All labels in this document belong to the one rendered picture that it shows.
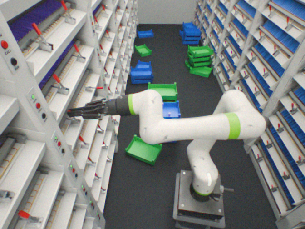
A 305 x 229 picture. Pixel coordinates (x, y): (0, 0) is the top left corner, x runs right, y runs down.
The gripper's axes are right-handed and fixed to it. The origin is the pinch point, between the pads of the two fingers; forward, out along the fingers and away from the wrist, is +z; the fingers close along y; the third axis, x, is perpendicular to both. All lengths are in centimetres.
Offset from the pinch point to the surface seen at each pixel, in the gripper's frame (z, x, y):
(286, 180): -115, -87, 0
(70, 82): -0.3, 11.4, 7.7
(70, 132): 4.1, -6.5, -6.3
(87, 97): 2.9, -7.2, 19.7
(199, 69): -89, -114, 200
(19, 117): -1.7, 22.0, -25.3
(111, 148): 17, -81, 40
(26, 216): 2.2, -0.9, -43.8
